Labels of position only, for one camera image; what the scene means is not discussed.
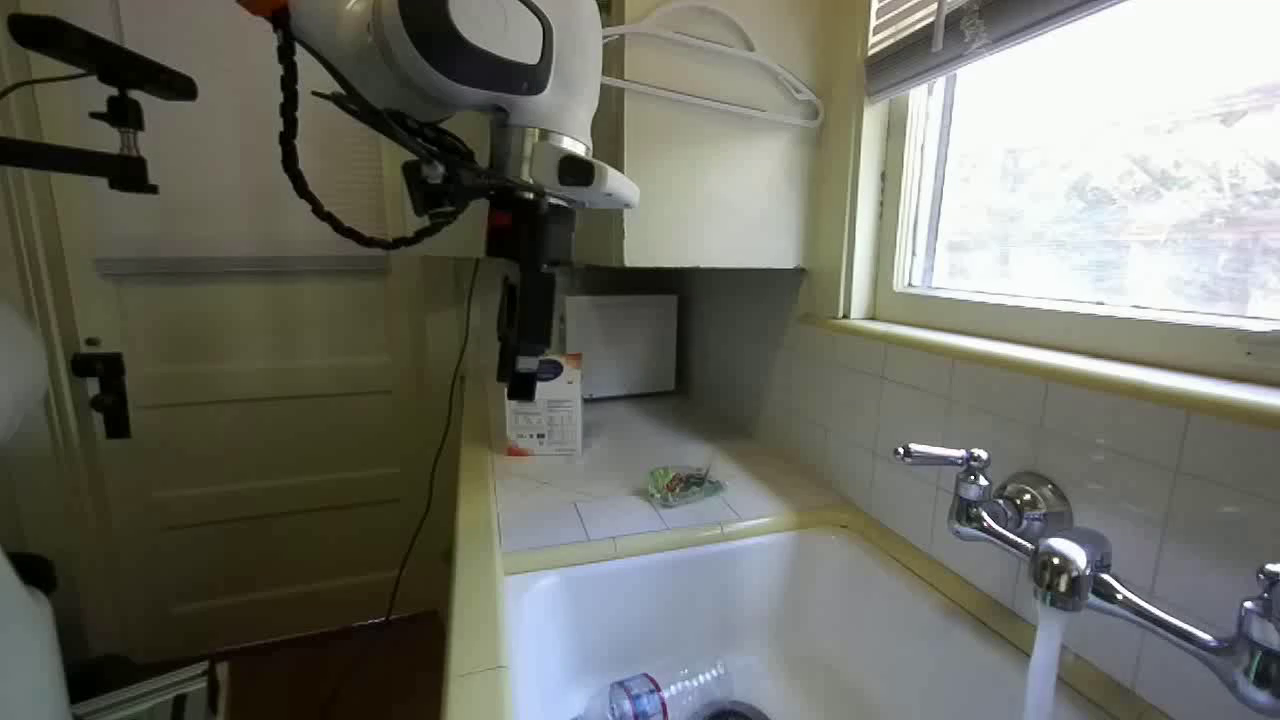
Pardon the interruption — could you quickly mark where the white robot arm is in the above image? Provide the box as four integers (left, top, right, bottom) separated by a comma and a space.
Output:
234, 0, 641, 401

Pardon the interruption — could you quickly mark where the white upper cabinet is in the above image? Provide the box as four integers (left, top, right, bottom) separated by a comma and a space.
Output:
574, 0, 869, 267

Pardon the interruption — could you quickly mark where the small green wrapper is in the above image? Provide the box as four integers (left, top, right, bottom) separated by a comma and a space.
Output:
641, 462, 721, 507

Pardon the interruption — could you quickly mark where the chrome wall tap faucet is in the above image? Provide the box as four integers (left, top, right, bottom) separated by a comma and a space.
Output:
890, 443, 1280, 717

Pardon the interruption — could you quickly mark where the sink drain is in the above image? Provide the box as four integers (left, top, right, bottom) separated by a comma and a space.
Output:
692, 701, 769, 720

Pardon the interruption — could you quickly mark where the white plastic clothes hanger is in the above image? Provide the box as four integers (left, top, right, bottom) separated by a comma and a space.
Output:
602, 0, 822, 132

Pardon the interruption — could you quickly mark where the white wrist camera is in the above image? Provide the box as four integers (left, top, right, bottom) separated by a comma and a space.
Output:
526, 140, 641, 210

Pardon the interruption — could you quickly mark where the black hanging power cord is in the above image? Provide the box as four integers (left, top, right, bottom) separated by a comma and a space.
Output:
316, 257, 487, 720

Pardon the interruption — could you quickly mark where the black door latch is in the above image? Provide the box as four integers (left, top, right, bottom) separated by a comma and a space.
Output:
69, 350, 132, 441

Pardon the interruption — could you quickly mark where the white ceramic sink basin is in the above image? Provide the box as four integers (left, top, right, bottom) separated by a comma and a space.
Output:
505, 528, 1027, 720

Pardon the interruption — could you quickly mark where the white container bottom left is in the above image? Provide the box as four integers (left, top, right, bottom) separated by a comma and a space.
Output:
0, 554, 73, 720

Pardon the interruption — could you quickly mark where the cream panelled door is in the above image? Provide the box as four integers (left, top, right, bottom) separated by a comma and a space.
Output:
15, 0, 467, 661

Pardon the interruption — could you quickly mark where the black camera on stand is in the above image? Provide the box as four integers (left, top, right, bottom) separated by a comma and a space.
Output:
0, 12, 198, 201

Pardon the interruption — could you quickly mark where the white carton box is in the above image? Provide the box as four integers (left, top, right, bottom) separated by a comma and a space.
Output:
505, 350, 582, 456

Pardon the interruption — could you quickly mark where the clear bottle in sink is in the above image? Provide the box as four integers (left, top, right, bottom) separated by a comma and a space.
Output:
609, 668, 730, 720

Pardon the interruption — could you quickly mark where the black coiled robot cable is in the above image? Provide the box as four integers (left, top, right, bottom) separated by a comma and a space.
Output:
272, 16, 473, 257

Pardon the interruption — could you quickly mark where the white microwave appliance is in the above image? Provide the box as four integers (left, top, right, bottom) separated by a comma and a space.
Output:
562, 297, 678, 401

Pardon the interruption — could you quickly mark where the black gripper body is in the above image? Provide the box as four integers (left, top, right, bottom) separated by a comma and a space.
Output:
487, 190, 574, 378

